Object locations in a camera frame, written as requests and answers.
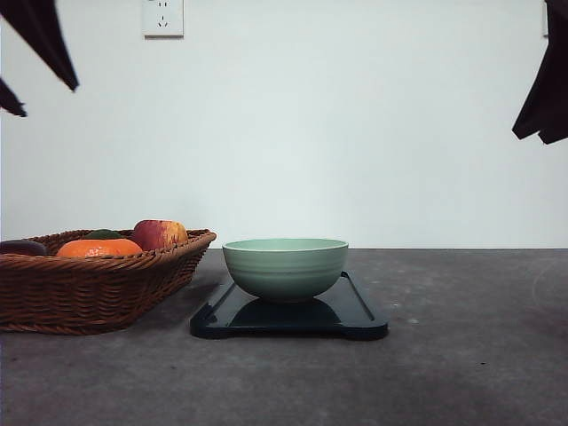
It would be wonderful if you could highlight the dark purple fruit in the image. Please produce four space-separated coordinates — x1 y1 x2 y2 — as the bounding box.
0 240 47 256

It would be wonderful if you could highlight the white wall socket right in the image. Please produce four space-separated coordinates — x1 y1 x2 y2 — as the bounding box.
542 0 548 36

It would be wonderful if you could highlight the white wall socket left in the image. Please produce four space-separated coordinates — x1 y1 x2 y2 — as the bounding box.
142 0 185 42

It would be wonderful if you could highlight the brown wicker basket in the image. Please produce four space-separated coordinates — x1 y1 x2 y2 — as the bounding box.
0 229 217 335

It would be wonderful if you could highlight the orange tangerine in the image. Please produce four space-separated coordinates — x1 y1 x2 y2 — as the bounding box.
56 238 144 256

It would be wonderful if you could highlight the light green ceramic bowl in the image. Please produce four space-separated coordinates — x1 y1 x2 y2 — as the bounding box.
222 238 349 301

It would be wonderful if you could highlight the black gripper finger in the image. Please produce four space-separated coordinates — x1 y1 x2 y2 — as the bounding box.
0 78 28 117
0 0 80 91
538 66 568 145
512 0 568 140

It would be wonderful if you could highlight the dark blue rectangular tray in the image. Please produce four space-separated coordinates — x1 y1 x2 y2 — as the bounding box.
191 271 389 340

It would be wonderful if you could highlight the dark green fruit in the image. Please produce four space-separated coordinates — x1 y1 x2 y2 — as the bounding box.
84 229 123 240

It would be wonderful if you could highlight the white wall socket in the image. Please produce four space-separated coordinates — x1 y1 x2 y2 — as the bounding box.
142 0 185 42
542 0 548 36

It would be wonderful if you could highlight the red yellow apple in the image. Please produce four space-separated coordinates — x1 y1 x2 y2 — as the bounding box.
133 219 188 250

